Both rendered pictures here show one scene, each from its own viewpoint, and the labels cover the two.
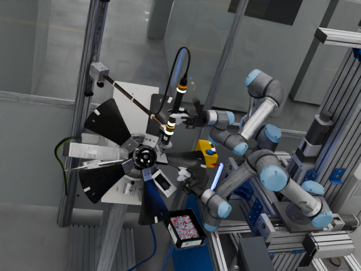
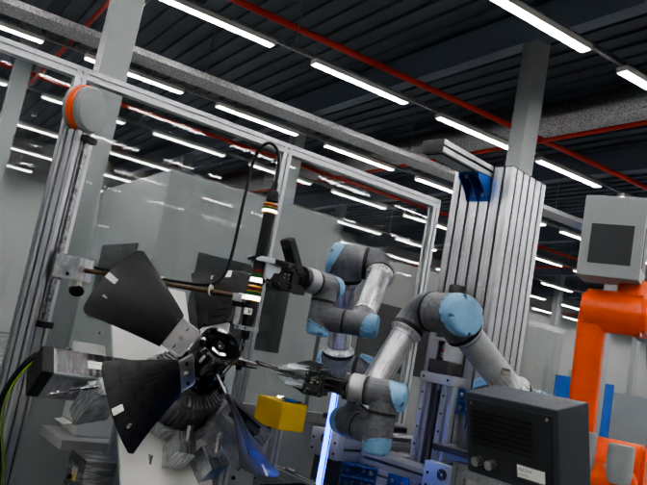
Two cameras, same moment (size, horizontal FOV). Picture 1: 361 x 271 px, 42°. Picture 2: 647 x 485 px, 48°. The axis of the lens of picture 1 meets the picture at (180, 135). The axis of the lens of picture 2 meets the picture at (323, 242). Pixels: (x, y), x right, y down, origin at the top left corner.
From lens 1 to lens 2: 1.52 m
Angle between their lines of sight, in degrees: 45
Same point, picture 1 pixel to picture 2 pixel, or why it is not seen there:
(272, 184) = (465, 319)
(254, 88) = (347, 265)
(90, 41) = (59, 212)
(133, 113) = not seen: hidden behind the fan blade
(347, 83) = (470, 238)
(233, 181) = (387, 360)
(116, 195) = (150, 472)
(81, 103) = (28, 345)
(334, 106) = (462, 278)
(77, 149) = (69, 360)
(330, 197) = not seen: hidden behind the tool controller
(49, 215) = not seen: outside the picture
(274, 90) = (379, 255)
